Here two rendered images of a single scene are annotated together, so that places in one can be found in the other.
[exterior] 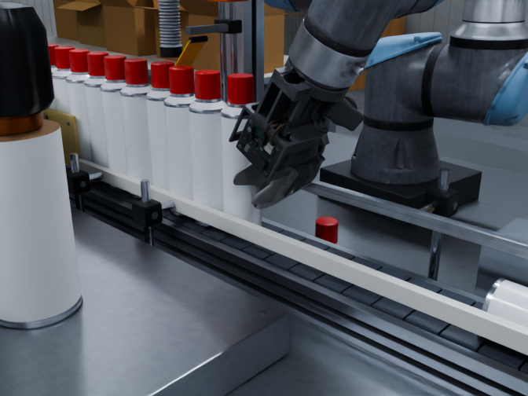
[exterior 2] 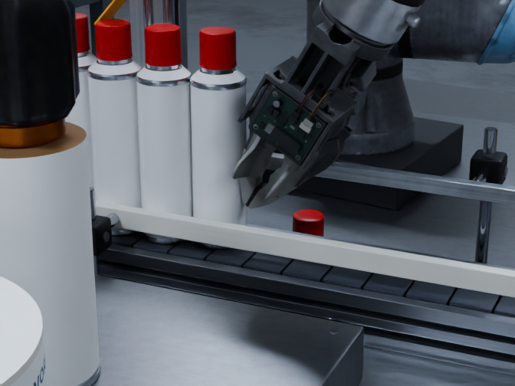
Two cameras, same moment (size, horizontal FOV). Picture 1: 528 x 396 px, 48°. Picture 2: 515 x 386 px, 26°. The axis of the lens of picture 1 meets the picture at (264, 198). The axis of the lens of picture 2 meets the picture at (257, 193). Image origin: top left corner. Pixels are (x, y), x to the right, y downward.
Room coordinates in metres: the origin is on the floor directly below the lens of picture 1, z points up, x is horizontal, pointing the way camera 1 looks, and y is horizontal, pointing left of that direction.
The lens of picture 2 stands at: (-0.21, 0.33, 1.31)
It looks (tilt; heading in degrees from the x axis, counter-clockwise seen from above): 21 degrees down; 340
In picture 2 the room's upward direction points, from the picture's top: straight up
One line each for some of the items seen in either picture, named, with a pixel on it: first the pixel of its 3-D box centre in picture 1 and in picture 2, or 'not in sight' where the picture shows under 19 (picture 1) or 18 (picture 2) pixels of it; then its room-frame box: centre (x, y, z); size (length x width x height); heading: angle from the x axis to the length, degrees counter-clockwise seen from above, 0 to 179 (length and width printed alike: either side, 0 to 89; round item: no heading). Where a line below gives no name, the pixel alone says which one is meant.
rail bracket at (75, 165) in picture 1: (88, 188); not in sight; (0.86, 0.27, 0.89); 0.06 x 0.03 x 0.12; 137
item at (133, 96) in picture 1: (141, 129); not in sight; (0.87, 0.18, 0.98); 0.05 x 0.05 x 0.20
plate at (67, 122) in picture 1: (60, 137); not in sight; (0.98, 0.34, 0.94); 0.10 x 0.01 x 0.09; 47
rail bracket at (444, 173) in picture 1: (429, 241); (480, 219); (0.62, -0.19, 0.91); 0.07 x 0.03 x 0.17; 137
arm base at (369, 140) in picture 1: (396, 142); (353, 96); (0.99, -0.23, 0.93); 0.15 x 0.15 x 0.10
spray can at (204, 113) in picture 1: (210, 148); (165, 134); (0.76, 0.07, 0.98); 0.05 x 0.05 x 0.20
